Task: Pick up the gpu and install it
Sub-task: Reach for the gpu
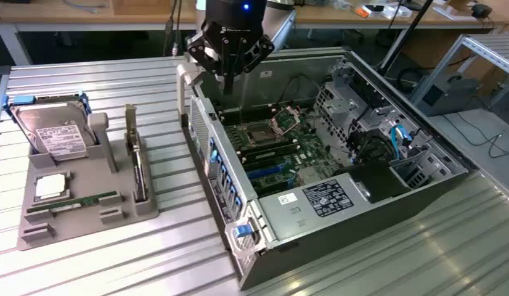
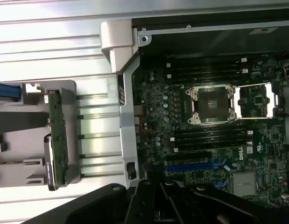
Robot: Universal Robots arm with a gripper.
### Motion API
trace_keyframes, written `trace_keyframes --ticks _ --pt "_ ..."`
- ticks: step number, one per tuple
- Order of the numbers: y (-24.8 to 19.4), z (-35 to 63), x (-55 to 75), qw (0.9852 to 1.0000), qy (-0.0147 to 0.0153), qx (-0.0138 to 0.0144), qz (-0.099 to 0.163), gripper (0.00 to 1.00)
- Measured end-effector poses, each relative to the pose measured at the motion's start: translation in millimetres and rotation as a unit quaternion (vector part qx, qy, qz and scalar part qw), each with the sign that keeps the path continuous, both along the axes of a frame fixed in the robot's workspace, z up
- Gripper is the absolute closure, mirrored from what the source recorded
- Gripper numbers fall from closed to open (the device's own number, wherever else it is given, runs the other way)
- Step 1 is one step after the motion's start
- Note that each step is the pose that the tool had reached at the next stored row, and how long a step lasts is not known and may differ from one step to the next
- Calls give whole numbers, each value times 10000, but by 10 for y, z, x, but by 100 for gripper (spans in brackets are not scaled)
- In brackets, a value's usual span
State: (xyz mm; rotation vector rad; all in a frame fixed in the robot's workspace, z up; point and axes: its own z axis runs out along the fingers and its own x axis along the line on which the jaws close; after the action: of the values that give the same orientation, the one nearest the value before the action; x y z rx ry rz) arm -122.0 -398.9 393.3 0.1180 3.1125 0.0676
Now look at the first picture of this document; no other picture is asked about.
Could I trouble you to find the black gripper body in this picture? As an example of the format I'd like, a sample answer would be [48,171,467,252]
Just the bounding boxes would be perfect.
[198,0,267,47]

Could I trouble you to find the graphics card with metal bracket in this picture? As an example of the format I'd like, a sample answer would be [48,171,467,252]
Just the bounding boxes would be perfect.
[123,104,151,204]

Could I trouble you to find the wooden box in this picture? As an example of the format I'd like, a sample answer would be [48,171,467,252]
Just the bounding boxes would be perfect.
[111,0,173,15]

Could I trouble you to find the CPU socket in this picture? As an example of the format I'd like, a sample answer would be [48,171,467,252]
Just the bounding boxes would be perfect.
[243,125,278,147]

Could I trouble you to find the grey metal disk bay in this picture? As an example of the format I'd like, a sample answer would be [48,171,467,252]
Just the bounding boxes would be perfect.
[313,80,389,155]

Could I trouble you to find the green motherboard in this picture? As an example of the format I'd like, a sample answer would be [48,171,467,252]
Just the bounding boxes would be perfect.
[218,103,341,199]

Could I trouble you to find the installed green RAM stick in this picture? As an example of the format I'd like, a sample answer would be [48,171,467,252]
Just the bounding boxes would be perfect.
[239,144,299,163]

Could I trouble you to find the small white box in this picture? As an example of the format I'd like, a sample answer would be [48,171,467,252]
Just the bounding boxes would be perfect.
[383,8,413,19]

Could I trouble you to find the black slanted pole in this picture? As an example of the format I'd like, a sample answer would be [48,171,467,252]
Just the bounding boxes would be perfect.
[378,0,437,70]

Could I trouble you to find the blue expansion slot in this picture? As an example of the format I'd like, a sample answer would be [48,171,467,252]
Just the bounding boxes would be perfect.
[246,165,286,179]

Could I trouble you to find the silver chipset heatsink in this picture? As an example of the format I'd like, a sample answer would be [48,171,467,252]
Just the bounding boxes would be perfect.
[297,168,327,186]

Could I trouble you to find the silver hard disk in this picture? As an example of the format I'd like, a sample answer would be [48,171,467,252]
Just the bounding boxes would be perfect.
[12,103,90,161]

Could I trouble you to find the grey machine box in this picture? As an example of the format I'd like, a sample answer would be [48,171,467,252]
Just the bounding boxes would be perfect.
[415,73,482,117]

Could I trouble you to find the white wedge stand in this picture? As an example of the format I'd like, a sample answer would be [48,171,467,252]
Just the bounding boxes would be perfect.
[433,5,473,22]

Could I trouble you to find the grey power supply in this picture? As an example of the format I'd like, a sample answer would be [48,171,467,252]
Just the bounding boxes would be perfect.
[257,175,373,243]

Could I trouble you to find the grey plastic parts rack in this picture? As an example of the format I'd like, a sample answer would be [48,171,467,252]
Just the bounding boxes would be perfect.
[16,112,161,251]

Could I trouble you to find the green loose RAM stick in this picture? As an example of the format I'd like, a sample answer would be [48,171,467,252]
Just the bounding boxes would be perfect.
[26,191,117,214]

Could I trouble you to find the black power adapter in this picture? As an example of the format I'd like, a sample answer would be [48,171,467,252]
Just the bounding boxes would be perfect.
[471,3,493,19]

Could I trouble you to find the slotted metal disk bay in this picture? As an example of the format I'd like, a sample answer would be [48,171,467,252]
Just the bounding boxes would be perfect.
[387,147,465,191]

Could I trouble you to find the silver CPU chip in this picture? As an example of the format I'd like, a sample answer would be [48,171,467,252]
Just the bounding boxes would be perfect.
[34,175,70,199]

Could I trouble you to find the open black PC case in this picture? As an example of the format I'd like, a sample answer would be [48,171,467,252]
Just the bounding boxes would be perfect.
[174,46,482,292]

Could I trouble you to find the grey coiled cable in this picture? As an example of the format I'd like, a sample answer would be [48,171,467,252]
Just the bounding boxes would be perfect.
[63,0,110,14]

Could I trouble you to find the wooden desk white frame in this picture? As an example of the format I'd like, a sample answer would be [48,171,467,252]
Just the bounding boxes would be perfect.
[294,0,509,35]
[0,0,205,65]

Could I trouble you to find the blue disk wire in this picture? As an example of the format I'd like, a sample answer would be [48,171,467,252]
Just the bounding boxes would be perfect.
[387,121,411,161]

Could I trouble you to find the black plastic duct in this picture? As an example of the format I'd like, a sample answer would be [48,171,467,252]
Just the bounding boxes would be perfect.
[334,160,414,204]

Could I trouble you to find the aluminium profile frame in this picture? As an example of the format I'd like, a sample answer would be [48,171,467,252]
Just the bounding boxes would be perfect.
[409,33,509,112]

